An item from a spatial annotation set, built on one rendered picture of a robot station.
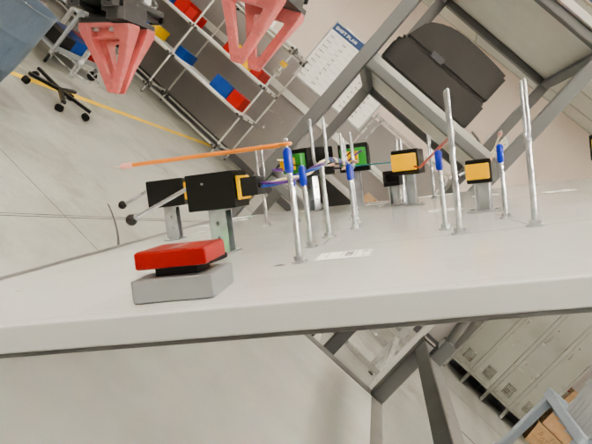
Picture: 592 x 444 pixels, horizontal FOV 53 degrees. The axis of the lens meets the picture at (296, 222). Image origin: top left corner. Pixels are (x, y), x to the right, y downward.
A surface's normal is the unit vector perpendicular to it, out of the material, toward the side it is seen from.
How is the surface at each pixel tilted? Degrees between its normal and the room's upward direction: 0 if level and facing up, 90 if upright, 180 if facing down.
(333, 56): 90
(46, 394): 0
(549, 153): 90
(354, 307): 90
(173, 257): 90
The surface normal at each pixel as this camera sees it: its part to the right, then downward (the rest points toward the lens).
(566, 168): -0.24, -0.01
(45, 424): 0.65, -0.74
